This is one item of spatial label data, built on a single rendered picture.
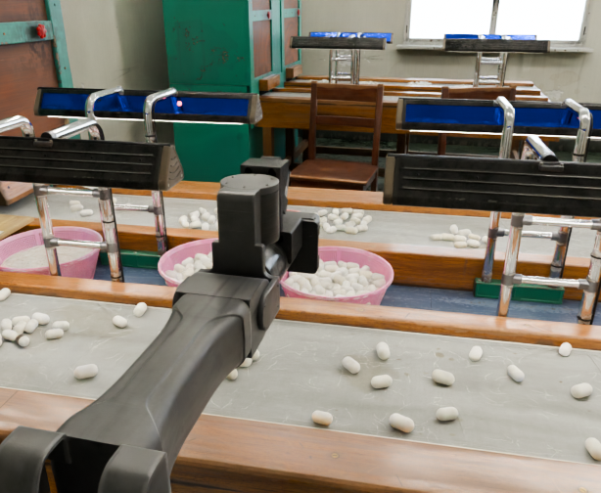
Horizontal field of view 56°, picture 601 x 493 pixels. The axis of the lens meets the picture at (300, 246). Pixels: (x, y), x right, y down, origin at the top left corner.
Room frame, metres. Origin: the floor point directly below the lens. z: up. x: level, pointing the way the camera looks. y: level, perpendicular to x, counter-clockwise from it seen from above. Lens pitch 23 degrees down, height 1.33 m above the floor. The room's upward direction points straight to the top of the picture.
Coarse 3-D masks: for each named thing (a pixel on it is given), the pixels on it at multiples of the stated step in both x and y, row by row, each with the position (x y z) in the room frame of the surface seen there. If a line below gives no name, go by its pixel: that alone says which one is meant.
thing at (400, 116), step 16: (400, 112) 1.38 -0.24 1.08; (416, 112) 1.38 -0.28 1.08; (432, 112) 1.37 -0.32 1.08; (448, 112) 1.37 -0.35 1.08; (464, 112) 1.36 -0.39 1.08; (480, 112) 1.36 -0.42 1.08; (496, 112) 1.35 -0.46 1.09; (528, 112) 1.34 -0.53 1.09; (544, 112) 1.33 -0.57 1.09; (560, 112) 1.33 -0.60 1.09; (592, 112) 1.31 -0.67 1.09; (400, 128) 1.37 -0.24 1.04; (416, 128) 1.36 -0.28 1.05; (432, 128) 1.36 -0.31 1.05; (448, 128) 1.35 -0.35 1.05; (464, 128) 1.34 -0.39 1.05; (480, 128) 1.34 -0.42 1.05; (496, 128) 1.33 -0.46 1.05; (528, 128) 1.32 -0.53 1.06; (544, 128) 1.31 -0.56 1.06; (560, 128) 1.30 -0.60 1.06; (576, 128) 1.30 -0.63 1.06
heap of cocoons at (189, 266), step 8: (200, 256) 1.29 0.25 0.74; (208, 256) 1.29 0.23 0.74; (176, 264) 1.24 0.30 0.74; (184, 264) 1.26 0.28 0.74; (192, 264) 1.24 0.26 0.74; (200, 264) 1.24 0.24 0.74; (208, 264) 1.24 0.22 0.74; (168, 272) 1.20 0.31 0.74; (176, 272) 1.20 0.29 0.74; (184, 272) 1.20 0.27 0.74; (192, 272) 1.21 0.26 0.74; (176, 280) 1.16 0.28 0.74
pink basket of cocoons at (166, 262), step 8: (200, 240) 1.33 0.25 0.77; (208, 240) 1.33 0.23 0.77; (176, 248) 1.28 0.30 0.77; (184, 248) 1.30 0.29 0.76; (192, 248) 1.31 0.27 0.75; (200, 248) 1.32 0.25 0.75; (208, 248) 1.33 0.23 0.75; (168, 256) 1.25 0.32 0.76; (176, 256) 1.27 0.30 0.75; (184, 256) 1.29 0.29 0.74; (192, 256) 1.30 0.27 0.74; (160, 264) 1.18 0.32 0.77; (168, 264) 1.24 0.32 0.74; (160, 272) 1.15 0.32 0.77; (168, 280) 1.11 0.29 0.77
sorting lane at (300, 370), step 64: (0, 320) 0.99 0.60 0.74; (64, 320) 0.99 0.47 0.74; (128, 320) 0.99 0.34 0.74; (0, 384) 0.78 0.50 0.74; (64, 384) 0.78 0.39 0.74; (256, 384) 0.78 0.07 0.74; (320, 384) 0.78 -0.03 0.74; (512, 384) 0.78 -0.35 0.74; (576, 384) 0.78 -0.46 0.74; (512, 448) 0.63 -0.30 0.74; (576, 448) 0.63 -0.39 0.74
